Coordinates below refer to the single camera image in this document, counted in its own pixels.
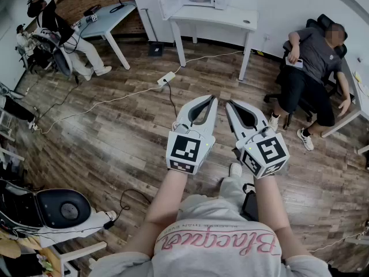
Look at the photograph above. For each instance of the black case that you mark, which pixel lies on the black case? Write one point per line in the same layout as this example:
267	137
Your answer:
92	9

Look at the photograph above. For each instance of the black waist pack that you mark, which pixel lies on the black waist pack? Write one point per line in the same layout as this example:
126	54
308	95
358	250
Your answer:
250	205

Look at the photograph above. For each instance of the blue-grey table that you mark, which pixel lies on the blue-grey table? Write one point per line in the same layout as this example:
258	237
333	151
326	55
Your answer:
109	19

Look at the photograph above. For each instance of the white cloth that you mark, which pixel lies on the white cloth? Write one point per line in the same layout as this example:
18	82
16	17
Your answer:
86	224

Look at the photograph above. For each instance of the person's left forearm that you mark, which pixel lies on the person's left forearm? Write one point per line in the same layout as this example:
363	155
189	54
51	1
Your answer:
165	195

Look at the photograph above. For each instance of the person's right forearm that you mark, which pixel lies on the person's right forearm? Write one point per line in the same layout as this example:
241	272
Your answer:
271	200

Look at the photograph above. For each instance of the white phone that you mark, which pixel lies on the white phone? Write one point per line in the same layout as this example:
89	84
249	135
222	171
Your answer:
295	63

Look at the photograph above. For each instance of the person's grey sweatshirt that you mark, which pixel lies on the person's grey sweatshirt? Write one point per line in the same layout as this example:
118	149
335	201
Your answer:
216	226

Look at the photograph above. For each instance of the patterned white block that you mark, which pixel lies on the patterned white block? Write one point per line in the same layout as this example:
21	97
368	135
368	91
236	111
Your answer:
92	18

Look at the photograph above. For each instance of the black office chair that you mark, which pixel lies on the black office chair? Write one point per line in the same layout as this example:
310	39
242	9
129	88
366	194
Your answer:
324	20

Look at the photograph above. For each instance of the person's white shoe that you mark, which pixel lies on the person's white shoe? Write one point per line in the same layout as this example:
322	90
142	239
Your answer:
235	169

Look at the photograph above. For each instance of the small white power strip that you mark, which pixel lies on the small white power strip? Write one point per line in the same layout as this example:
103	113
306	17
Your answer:
32	125

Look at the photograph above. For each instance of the black floor box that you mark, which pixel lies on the black floor box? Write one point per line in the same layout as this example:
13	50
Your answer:
155	49

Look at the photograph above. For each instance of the grey office chair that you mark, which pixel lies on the grey office chair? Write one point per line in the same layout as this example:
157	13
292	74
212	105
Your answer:
62	59

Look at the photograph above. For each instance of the white stool frame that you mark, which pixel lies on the white stool frame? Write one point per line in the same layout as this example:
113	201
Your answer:
83	250

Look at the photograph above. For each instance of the white microwave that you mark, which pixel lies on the white microwave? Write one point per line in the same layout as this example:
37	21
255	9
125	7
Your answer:
173	3

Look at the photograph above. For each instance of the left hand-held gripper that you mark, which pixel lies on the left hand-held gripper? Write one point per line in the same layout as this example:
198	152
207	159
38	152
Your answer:
184	150

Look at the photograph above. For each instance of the yellow cloth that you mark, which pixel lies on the yellow cloth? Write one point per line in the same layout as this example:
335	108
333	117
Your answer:
17	245

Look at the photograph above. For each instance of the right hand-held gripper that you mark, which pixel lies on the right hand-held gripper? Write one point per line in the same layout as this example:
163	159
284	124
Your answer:
268	151

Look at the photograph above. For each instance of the person's grey trousers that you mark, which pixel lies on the person's grey trousers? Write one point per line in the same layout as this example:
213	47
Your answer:
230	189

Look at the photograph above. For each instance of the white table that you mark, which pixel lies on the white table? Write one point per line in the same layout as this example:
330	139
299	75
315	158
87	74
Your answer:
219	17

